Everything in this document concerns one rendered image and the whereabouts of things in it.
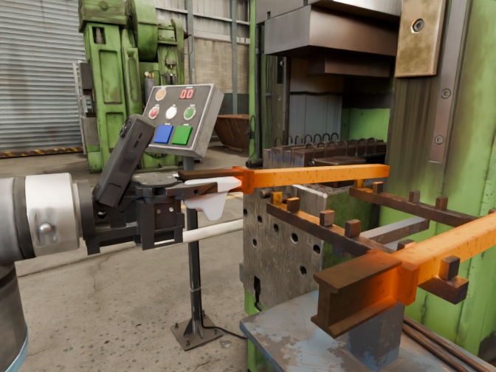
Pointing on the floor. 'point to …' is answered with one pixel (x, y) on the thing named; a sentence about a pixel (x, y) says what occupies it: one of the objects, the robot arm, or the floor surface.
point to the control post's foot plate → (189, 340)
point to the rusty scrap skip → (233, 131)
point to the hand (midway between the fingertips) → (230, 177)
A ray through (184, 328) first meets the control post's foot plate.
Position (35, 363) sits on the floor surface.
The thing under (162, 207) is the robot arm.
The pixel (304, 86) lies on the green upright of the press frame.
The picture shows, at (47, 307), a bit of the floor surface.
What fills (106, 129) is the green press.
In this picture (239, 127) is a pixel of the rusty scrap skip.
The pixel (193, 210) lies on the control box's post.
